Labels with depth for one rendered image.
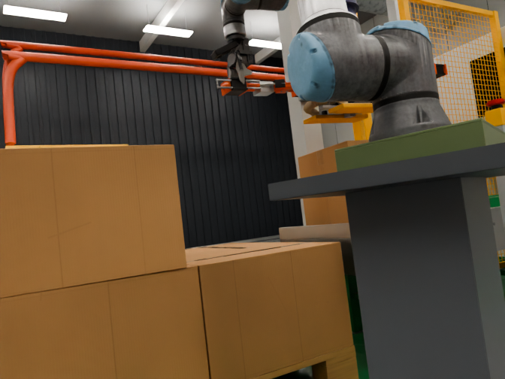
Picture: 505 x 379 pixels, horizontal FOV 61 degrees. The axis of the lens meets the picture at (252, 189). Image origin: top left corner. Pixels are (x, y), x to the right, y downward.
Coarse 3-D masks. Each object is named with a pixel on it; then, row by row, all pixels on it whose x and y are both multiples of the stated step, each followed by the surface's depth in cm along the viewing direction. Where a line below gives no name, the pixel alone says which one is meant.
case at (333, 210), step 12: (336, 144) 184; (348, 144) 177; (300, 156) 211; (312, 156) 201; (324, 156) 192; (300, 168) 212; (312, 168) 202; (324, 168) 193; (336, 168) 185; (312, 204) 204; (324, 204) 195; (336, 204) 187; (312, 216) 205; (324, 216) 196; (336, 216) 188
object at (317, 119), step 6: (318, 114) 201; (324, 114) 203; (330, 114) 205; (336, 114) 207; (342, 114) 207; (360, 114) 213; (366, 114) 215; (306, 120) 205; (312, 120) 201; (318, 120) 203; (324, 120) 205; (330, 120) 208; (336, 120) 210; (342, 120) 213; (348, 120) 215; (354, 120) 218
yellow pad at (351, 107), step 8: (344, 104) 182; (352, 104) 185; (360, 104) 187; (368, 104) 190; (328, 112) 191; (336, 112) 190; (344, 112) 193; (352, 112) 195; (360, 112) 198; (368, 112) 201
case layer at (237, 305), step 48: (96, 288) 124; (144, 288) 130; (192, 288) 137; (240, 288) 145; (288, 288) 154; (336, 288) 164; (0, 336) 111; (48, 336) 116; (96, 336) 122; (144, 336) 128; (192, 336) 135; (240, 336) 143; (288, 336) 152; (336, 336) 162
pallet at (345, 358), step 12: (348, 348) 164; (312, 360) 155; (324, 360) 158; (336, 360) 160; (348, 360) 163; (276, 372) 148; (288, 372) 150; (324, 372) 159; (336, 372) 160; (348, 372) 162
